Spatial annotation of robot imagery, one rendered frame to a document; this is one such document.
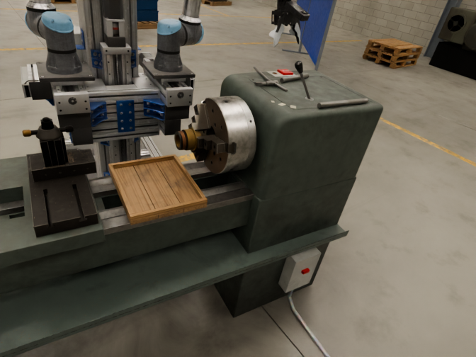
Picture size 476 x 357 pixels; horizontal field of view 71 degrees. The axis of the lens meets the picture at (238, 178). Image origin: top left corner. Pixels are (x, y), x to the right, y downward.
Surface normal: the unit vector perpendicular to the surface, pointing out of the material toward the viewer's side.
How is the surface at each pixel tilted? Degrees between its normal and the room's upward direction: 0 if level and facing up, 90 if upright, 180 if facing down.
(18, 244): 0
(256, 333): 0
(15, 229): 0
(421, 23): 90
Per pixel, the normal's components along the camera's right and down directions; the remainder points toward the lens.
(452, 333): 0.14, -0.82
